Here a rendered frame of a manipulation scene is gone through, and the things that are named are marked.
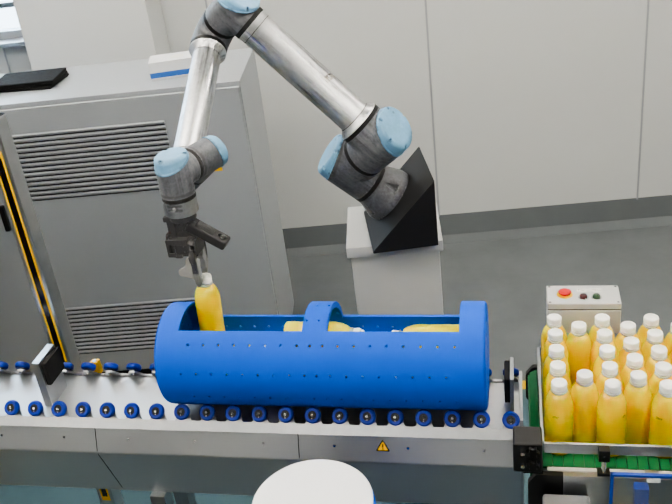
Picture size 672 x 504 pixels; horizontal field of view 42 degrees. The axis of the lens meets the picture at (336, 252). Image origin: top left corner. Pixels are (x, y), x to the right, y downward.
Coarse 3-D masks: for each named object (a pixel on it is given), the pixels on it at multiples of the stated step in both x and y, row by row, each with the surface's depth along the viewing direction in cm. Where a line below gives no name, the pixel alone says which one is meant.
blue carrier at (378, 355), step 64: (192, 320) 256; (256, 320) 252; (320, 320) 226; (384, 320) 244; (448, 320) 240; (192, 384) 231; (256, 384) 228; (320, 384) 224; (384, 384) 220; (448, 384) 217
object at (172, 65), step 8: (152, 56) 370; (160, 56) 368; (168, 56) 367; (176, 56) 365; (184, 56) 364; (152, 64) 361; (160, 64) 361; (168, 64) 361; (176, 64) 362; (184, 64) 362; (152, 72) 362; (160, 72) 362; (168, 72) 363; (176, 72) 363; (184, 72) 364; (152, 80) 364
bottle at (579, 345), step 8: (568, 336) 235; (576, 336) 233; (584, 336) 233; (568, 344) 235; (576, 344) 233; (584, 344) 233; (576, 352) 233; (584, 352) 233; (576, 360) 235; (584, 360) 234; (576, 368) 236; (584, 368) 236; (576, 376) 237
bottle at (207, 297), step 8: (200, 288) 238; (208, 288) 238; (216, 288) 240; (200, 296) 238; (208, 296) 238; (216, 296) 239; (200, 304) 239; (208, 304) 238; (216, 304) 240; (200, 312) 240; (208, 312) 240; (216, 312) 241; (200, 320) 242; (208, 320) 241; (216, 320) 242; (200, 328) 244; (208, 328) 242; (216, 328) 243; (224, 328) 246
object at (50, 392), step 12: (48, 348) 257; (36, 360) 252; (48, 360) 252; (60, 360) 259; (36, 372) 252; (48, 372) 252; (60, 372) 259; (48, 384) 254; (60, 384) 262; (48, 396) 256
